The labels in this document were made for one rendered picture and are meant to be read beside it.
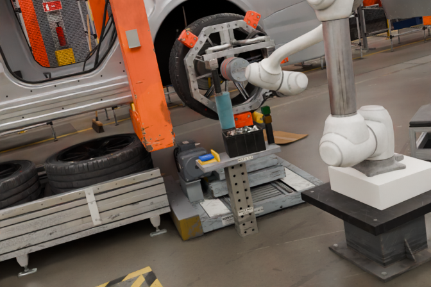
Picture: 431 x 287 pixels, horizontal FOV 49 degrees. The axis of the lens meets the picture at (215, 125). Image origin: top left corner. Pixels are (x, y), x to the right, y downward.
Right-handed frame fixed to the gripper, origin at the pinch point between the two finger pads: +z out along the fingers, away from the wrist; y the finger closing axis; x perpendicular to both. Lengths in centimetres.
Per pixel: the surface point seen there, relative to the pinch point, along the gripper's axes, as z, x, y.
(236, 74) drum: 12.4, -16.9, 8.0
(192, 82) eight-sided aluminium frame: 28.3, -20.8, 29.9
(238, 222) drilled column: 9, 61, 33
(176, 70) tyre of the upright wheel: 35, -31, 35
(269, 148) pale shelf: -5.6, 27.6, 9.4
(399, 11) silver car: 154, -59, -240
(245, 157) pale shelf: -5.2, 28.5, 23.4
